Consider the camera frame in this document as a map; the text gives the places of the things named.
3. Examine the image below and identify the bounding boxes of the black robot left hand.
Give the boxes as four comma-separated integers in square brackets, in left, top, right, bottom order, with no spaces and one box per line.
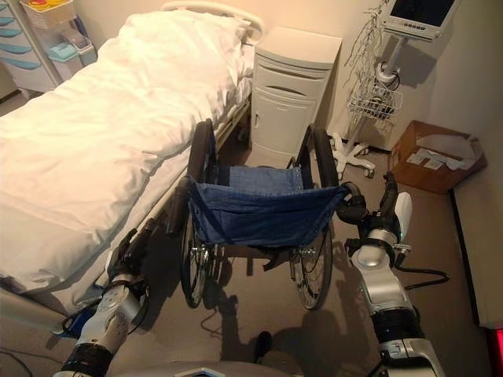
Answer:
[108,218,158,278]

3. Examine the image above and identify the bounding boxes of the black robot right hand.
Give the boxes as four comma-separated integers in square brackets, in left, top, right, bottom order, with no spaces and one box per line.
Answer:
[364,170,414,240]

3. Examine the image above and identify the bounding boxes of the wheelchair with blue fabric seat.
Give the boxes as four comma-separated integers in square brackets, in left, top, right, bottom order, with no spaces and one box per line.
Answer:
[167,117,369,312]

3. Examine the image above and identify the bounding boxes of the blue bed pedal unit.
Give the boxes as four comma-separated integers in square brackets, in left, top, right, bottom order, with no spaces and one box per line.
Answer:
[58,308,94,339]

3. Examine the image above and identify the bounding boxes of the brown cardboard box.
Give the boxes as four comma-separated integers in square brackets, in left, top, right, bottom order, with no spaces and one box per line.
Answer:
[387,119,489,195]

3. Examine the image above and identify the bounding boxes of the white paper labels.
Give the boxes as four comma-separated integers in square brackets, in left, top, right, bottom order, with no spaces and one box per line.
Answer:
[406,147,448,167]

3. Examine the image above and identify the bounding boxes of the white rolling monitor stand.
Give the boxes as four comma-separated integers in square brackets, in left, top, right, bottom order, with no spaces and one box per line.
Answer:
[329,34,406,178]

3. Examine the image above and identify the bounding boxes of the white plastic bag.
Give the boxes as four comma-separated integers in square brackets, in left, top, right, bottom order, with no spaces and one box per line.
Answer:
[415,133,483,173]

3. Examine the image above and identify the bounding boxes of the white duvet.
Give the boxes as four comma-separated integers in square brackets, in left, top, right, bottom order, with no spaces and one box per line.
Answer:
[0,10,253,292]

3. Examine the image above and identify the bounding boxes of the white bedside cabinet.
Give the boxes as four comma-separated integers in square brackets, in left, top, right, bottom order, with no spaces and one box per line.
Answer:
[250,26,344,169]

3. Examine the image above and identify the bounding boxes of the red glowing object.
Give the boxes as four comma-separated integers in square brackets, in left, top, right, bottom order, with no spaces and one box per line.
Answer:
[479,324,503,377]

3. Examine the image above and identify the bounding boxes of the white hanging monitor leads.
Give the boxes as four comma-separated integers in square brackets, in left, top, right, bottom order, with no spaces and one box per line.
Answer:
[344,5,385,92]

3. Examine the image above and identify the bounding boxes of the patient monitor screen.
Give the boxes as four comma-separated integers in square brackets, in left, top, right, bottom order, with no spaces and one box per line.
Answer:
[382,0,463,40]

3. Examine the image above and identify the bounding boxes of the light blue box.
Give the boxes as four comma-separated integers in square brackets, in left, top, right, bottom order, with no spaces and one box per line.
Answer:
[47,42,76,75]

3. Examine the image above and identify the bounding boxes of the clear bin with grey lid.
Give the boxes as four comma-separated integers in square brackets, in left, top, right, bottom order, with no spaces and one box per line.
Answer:
[61,27,98,68]

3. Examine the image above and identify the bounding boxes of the white medical drawer cart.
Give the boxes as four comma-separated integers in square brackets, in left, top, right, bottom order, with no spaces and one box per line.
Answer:
[0,0,62,104]

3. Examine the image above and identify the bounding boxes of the white pillow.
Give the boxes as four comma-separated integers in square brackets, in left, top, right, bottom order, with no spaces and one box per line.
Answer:
[124,9,253,54]

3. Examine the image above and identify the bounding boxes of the white slatted storage basket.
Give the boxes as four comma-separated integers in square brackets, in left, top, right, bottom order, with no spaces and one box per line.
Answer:
[19,0,76,31]

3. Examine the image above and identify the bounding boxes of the black robot wrist cable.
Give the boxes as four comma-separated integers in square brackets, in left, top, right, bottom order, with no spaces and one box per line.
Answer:
[395,243,451,292]

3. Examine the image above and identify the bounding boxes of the thin grey floor cable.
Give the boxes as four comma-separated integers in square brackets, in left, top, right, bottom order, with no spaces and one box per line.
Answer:
[199,304,227,339]

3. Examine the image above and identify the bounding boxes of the white wire basket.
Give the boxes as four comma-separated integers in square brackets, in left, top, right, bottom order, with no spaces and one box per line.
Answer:
[347,84,404,123]

